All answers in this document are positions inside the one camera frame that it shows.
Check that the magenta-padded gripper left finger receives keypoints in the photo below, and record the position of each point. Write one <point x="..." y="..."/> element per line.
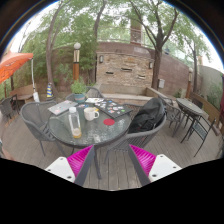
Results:
<point x="58" y="168"/>

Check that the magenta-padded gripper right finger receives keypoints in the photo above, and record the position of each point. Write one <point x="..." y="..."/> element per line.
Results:
<point x="165" y="168"/>

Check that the clear plastic bottle white cap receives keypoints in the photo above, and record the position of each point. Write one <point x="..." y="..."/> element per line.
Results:
<point x="75" y="123"/>

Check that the grey wicker armchair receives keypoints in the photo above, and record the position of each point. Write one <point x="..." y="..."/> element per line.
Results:
<point x="146" y="136"/>
<point x="95" y="91"/>
<point x="35" y="116"/>

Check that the black metal chair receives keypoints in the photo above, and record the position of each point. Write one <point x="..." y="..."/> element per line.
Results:
<point x="201" y="130"/>

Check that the grey patio chair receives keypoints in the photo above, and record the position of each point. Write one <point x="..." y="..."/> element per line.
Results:
<point x="172" y="115"/>

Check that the black jacket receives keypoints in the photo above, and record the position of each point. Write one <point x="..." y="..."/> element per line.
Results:
<point x="148" y="115"/>

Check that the silver laptop with stickers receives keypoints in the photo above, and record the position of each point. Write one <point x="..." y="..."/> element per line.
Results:
<point x="62" y="107"/>

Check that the white ribbed mug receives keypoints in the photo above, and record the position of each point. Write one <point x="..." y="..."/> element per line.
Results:
<point x="89" y="114"/>

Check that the round grey patio table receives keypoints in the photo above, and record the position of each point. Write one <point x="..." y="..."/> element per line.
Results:
<point x="189" y="106"/>

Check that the flat round red coaster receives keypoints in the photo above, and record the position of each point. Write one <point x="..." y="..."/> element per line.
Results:
<point x="109" y="122"/>

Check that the white printed paper sheet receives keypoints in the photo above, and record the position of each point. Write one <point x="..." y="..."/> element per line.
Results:
<point x="94" y="100"/>

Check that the blue yellow striped cone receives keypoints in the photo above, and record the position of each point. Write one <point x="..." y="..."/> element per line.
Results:
<point x="50" y="90"/>

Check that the black laptop with stickers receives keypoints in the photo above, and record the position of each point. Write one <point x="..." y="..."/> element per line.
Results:
<point x="114" y="108"/>

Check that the dark wicker chair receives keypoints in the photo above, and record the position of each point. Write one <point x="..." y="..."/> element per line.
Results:
<point x="8" y="105"/>

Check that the green plant in blue pot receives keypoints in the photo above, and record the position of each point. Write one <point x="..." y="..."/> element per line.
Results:
<point x="79" y="90"/>

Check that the wooden bench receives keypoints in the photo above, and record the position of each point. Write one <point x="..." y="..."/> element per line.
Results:
<point x="23" y="91"/>

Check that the tree with dark forked trunk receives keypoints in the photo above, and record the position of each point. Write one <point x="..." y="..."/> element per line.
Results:
<point x="156" y="66"/>

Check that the tree with slender leaning trunk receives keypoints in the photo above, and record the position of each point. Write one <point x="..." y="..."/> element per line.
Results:
<point x="49" y="60"/>

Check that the orange patio umbrella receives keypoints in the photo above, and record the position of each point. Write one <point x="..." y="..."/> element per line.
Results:
<point x="13" y="63"/>

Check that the grey wall utility box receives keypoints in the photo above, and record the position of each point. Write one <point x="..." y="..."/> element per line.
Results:
<point x="161" y="83"/>

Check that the slim wooden lamp post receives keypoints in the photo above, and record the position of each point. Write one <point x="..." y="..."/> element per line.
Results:
<point x="190" y="83"/>

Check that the black wall lantern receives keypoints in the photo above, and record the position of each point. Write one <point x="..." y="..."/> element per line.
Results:
<point x="150" y="65"/>
<point x="101" y="59"/>

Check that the globe-topped wooden lamp post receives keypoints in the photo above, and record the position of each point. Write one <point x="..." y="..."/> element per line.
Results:
<point x="76" y="63"/>

